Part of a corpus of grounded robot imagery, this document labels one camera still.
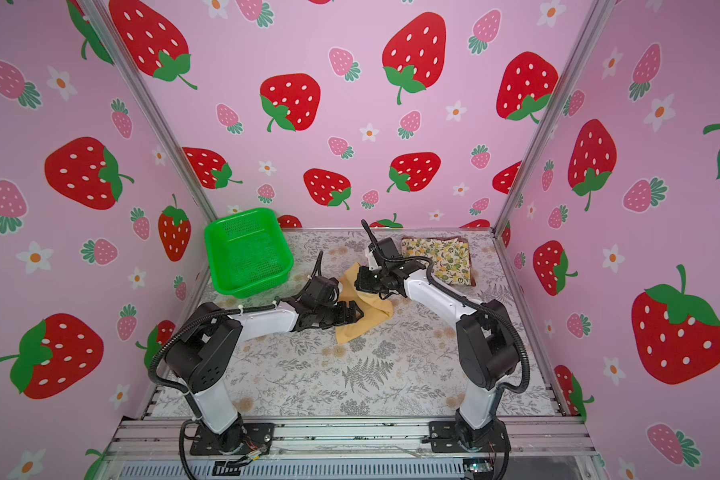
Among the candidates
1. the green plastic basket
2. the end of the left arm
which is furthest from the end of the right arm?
the green plastic basket

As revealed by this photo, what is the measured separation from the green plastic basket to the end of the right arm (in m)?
0.40

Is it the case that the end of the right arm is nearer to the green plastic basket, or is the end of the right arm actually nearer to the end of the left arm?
the end of the left arm

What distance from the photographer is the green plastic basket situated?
1095mm

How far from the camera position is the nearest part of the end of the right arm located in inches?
25.8
